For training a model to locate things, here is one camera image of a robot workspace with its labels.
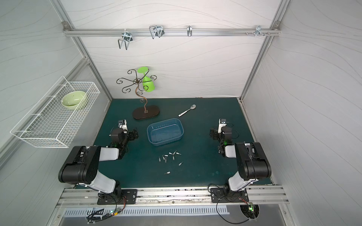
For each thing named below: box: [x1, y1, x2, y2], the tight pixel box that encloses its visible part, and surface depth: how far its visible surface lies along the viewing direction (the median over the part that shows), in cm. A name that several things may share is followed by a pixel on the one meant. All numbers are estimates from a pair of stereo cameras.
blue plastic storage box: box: [146, 118, 185, 147], surface depth 101 cm
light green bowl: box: [61, 90, 88, 110], surface depth 73 cm
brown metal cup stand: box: [115, 68, 161, 120], surface depth 95 cm
